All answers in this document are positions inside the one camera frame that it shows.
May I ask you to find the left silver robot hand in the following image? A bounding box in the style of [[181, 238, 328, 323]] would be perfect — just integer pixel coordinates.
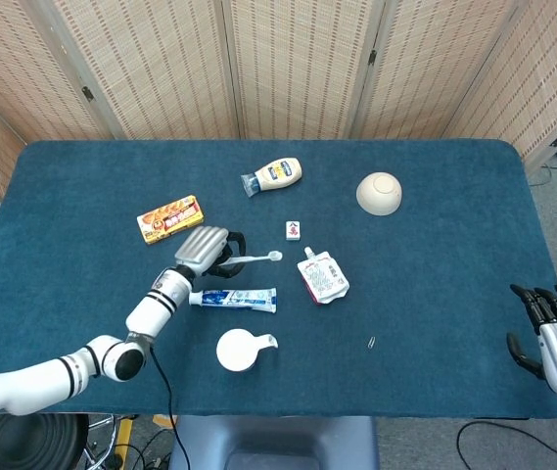
[[174, 225, 249, 278]]

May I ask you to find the white toothbrush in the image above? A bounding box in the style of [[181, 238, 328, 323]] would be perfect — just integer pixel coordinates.
[[218, 250, 284, 268]]

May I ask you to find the blue white toothpaste tube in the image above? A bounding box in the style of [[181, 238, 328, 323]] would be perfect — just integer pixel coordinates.
[[188, 287, 278, 315]]

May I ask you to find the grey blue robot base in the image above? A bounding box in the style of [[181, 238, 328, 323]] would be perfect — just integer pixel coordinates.
[[167, 414, 381, 470]]

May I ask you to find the yellow curry box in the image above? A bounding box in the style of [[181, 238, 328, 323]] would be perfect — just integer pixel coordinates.
[[136, 194, 206, 246]]

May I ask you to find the mayonnaise squeeze bottle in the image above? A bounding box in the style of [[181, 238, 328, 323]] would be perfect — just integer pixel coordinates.
[[240, 157, 303, 199]]

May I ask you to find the white red spout pouch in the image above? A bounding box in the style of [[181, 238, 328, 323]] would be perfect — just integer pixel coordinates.
[[297, 246, 351, 306]]

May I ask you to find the blue tablecloth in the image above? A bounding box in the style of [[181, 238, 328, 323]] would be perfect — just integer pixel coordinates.
[[0, 139, 557, 421]]

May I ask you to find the beige upturned bowl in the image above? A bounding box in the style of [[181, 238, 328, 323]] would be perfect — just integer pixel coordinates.
[[355, 170, 403, 217]]

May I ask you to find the woven folding screen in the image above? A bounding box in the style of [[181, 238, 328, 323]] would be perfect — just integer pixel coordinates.
[[0, 0, 557, 200]]

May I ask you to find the black round stool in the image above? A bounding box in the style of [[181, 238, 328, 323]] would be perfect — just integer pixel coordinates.
[[0, 413, 127, 470]]

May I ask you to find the black floor cable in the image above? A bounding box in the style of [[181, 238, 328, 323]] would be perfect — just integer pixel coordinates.
[[456, 419, 557, 470]]

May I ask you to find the white plastic cup with handle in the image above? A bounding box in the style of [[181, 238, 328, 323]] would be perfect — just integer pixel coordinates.
[[215, 328, 279, 373]]

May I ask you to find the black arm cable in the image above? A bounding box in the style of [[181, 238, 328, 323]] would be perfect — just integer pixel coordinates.
[[146, 342, 192, 470]]

